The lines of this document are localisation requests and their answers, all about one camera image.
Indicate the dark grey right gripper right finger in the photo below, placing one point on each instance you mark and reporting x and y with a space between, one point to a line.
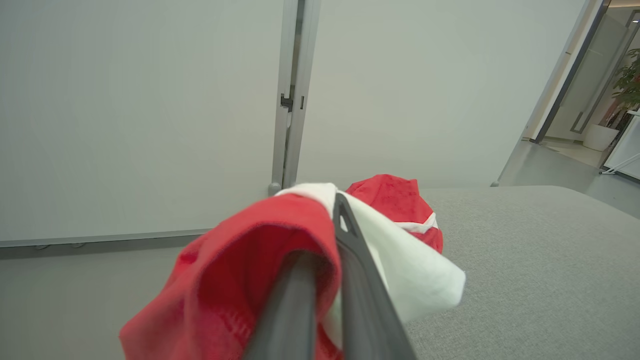
367 305

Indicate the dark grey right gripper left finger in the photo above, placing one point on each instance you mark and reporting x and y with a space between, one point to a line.
287 315

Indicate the red garment with white stripes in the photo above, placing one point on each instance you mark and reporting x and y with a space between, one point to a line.
220 280

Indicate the grey upholstered chair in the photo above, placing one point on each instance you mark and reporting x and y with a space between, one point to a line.
540 280

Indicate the white plant pot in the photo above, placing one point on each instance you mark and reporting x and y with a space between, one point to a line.
600 137

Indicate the white table with thin legs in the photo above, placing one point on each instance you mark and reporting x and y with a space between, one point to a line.
625 150

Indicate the green potted plant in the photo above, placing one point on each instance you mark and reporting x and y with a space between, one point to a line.
629 85

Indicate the grey metal partition post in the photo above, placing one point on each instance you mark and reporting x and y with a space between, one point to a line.
295 60

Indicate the dark door frame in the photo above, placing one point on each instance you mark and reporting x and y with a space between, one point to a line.
570 75

